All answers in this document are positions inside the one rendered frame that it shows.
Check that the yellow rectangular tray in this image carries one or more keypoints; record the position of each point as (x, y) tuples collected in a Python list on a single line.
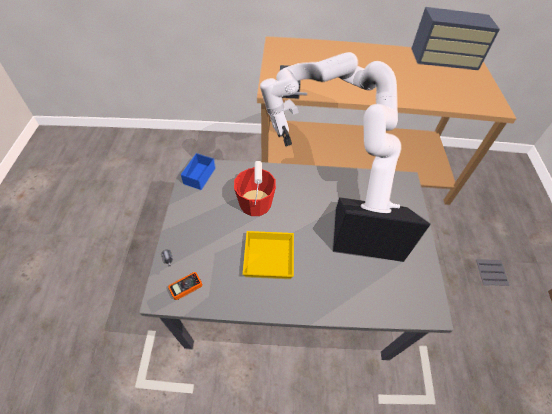
[(269, 253)]

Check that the orange pocket multimeter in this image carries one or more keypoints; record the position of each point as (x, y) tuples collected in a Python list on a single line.
[(185, 286)]

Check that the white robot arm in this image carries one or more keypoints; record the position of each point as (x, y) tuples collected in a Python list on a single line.
[(376, 142)]

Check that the blue open box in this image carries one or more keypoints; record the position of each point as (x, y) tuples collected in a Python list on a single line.
[(197, 169)]

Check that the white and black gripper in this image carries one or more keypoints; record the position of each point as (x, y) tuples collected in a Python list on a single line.
[(280, 125)]

